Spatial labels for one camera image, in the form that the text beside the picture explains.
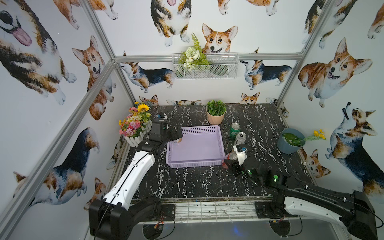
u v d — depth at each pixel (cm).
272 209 66
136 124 88
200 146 98
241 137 86
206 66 84
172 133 71
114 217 37
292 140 92
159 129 58
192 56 80
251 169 56
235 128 95
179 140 100
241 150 65
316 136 82
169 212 73
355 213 42
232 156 74
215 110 101
